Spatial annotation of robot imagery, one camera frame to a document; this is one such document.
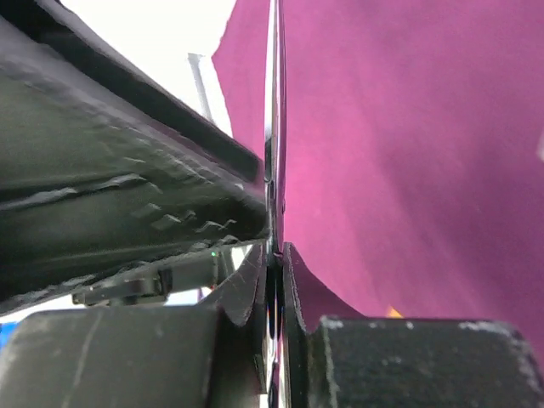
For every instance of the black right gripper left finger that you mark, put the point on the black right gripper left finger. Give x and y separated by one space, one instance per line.
206 355

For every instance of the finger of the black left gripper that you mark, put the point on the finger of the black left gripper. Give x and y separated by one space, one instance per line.
102 169

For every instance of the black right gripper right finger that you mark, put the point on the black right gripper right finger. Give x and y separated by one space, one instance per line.
335 357

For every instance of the tan adhesive bandage strip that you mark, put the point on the tan adhesive bandage strip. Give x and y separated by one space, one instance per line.
393 313

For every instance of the purple cloth mat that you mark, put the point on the purple cloth mat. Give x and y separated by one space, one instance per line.
413 180

